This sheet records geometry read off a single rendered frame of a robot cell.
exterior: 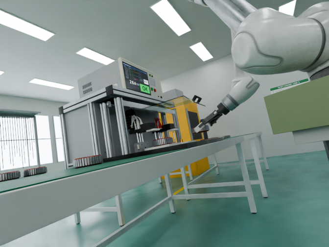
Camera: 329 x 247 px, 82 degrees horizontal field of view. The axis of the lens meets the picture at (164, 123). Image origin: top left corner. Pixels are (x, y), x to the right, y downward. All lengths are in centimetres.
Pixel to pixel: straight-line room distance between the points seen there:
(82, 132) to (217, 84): 575
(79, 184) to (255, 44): 54
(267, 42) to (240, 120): 570
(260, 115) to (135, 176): 593
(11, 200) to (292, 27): 69
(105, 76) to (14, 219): 103
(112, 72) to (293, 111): 93
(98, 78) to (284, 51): 99
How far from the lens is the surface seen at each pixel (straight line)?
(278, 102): 61
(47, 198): 29
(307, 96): 60
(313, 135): 66
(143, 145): 109
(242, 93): 112
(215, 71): 669
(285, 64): 67
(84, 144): 113
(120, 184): 37
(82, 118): 114
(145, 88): 128
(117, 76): 116
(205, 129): 116
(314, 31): 72
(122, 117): 94
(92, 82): 131
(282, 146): 625
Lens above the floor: 76
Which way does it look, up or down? 7 degrees up
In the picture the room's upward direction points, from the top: 10 degrees counter-clockwise
